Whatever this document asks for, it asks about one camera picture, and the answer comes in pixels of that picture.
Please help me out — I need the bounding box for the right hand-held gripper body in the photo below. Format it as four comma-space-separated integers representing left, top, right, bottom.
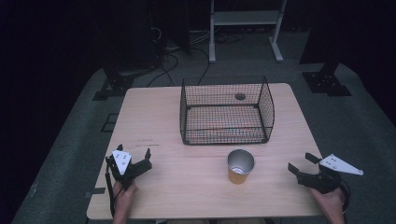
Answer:
295, 153, 364, 195

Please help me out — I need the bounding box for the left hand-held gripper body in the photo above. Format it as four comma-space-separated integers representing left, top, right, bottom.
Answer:
105, 149, 153, 191

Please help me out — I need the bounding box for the orange paper cup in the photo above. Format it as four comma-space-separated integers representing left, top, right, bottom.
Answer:
226, 148, 256, 186

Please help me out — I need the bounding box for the black wire mesh basket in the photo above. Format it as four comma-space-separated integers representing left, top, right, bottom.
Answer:
179, 75, 276, 147

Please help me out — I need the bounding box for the person's left hand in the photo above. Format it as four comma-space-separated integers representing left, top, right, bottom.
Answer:
112, 179, 138, 217

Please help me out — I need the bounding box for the person's right hand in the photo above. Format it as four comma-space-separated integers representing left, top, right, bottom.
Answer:
308, 186, 347, 220

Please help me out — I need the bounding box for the black stand base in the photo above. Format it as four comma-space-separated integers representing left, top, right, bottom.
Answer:
302, 61, 353, 97
92, 72, 135, 102

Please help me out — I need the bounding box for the white metal stand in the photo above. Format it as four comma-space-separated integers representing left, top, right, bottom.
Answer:
208, 0, 288, 64

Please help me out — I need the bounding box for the black strap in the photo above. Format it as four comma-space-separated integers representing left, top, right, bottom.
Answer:
105, 164, 117, 218
339, 184, 352, 216

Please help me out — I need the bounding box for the black cable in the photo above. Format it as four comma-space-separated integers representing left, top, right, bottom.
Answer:
146, 46, 211, 89

